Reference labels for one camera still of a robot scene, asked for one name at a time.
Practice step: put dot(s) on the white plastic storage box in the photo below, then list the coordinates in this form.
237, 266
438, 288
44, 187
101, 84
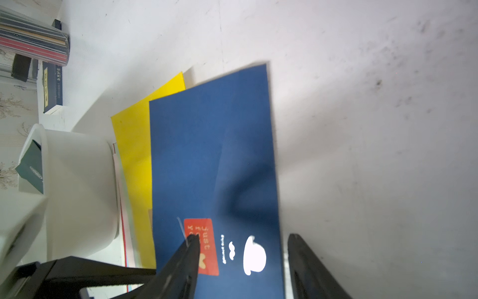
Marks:
82, 216

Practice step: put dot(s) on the white red-striped envelope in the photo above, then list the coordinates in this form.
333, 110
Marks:
124, 208

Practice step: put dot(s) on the yellow envelope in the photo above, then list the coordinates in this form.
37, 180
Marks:
133, 137

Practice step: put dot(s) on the blue-lidded pencil tube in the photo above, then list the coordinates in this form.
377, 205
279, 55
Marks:
28, 37

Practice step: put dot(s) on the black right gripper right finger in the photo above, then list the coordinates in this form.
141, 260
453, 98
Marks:
310, 278

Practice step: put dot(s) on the dark blue book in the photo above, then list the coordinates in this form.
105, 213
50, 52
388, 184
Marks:
53, 88

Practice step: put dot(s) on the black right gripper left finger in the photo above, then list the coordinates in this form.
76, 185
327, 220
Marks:
176, 280

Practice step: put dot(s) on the dark blue envelope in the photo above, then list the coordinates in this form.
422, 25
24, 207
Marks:
213, 171

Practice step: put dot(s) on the dark green envelope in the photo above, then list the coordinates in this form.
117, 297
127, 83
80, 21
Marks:
30, 170

